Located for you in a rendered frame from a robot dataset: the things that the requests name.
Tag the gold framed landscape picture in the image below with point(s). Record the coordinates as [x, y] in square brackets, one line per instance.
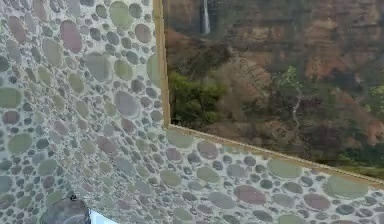
[266, 83]

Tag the white bathroom fixture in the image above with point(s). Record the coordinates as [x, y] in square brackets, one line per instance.
[98, 218]

